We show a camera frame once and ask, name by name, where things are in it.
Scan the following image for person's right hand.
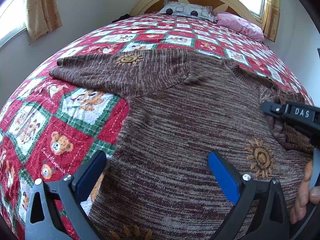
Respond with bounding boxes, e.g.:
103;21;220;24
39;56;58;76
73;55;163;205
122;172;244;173
290;161;320;224

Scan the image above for grey patterned pillow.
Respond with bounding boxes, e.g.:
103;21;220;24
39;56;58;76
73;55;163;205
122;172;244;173
157;0;215;22

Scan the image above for brown knitted sweater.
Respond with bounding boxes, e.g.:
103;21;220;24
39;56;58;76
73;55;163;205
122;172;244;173
50;49;313;239

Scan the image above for yellow curtain behind headboard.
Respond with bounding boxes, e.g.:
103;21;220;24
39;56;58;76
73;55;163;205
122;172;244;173
175;0;281;42

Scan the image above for red patchwork teddy bedspread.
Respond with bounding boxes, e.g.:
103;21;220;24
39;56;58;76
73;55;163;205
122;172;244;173
1;14;312;239

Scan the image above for pink pillow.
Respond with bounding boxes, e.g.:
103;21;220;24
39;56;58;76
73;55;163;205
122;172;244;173
215;12;264;43

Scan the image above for yellow curtain left window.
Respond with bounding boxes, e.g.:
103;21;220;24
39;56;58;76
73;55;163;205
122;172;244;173
25;0;62;42

